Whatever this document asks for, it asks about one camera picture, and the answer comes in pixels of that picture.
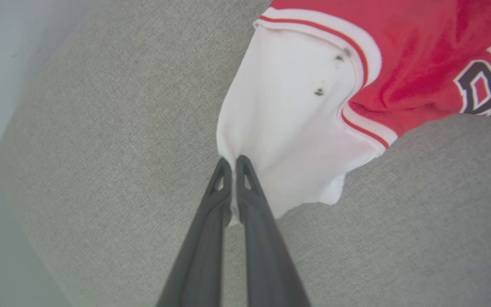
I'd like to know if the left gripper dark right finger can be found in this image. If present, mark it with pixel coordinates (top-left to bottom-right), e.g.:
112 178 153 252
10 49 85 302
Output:
236 155 312 307

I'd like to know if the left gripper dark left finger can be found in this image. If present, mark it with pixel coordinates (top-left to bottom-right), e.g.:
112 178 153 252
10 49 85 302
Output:
156 158 232 307

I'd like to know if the red white basketball jersey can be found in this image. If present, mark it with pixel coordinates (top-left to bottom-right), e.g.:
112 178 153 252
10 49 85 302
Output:
217 0 491 224

